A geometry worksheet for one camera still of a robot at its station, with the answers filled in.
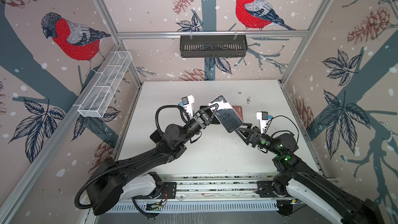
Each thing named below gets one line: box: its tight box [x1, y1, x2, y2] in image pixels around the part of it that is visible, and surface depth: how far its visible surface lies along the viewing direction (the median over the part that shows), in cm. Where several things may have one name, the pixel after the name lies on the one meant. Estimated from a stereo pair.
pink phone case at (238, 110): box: [231, 105, 244, 123], surface depth 106 cm
